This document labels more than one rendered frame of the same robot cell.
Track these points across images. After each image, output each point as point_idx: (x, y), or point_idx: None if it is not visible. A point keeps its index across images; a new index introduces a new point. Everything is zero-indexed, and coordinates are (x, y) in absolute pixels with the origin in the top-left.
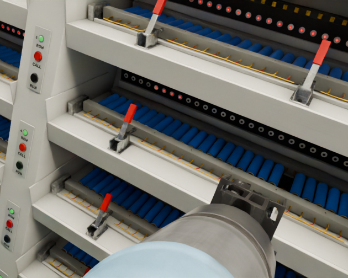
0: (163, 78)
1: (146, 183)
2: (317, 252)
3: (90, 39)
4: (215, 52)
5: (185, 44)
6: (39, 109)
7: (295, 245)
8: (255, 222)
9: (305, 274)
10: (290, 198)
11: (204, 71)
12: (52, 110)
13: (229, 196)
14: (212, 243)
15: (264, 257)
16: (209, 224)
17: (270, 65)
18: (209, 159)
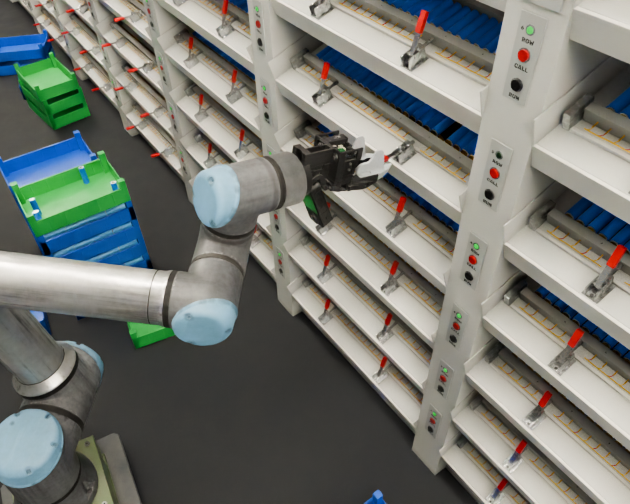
0: (332, 44)
1: (339, 132)
2: (438, 189)
3: (285, 10)
4: (374, 12)
5: (355, 4)
6: (268, 68)
7: (423, 182)
8: (296, 160)
9: (435, 206)
10: (436, 145)
11: (351, 39)
12: (277, 69)
13: (294, 147)
14: (242, 166)
15: (281, 174)
16: (255, 160)
17: (408, 25)
18: (385, 109)
